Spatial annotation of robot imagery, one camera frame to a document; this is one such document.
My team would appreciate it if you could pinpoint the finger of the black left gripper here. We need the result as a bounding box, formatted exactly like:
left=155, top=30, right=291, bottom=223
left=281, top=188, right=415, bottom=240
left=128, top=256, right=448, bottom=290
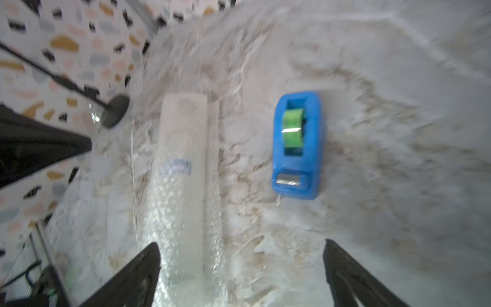
left=1, top=104, right=92, bottom=188

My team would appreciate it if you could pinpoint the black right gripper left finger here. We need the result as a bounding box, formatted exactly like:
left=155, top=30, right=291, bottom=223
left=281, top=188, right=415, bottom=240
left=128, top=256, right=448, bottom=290
left=81, top=243, right=161, bottom=306

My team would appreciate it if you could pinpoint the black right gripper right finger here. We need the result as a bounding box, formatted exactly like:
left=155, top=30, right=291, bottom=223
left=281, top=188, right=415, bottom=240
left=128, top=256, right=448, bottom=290
left=323, top=239, right=408, bottom=307

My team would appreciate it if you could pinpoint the clear bubble wrap sheet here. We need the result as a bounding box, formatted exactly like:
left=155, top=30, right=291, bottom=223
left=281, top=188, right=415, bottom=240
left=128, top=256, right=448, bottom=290
left=131, top=93, right=228, bottom=306

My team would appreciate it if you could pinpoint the blue tape dispenser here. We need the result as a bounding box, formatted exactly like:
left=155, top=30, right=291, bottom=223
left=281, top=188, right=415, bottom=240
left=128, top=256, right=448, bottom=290
left=271, top=91, right=326, bottom=200

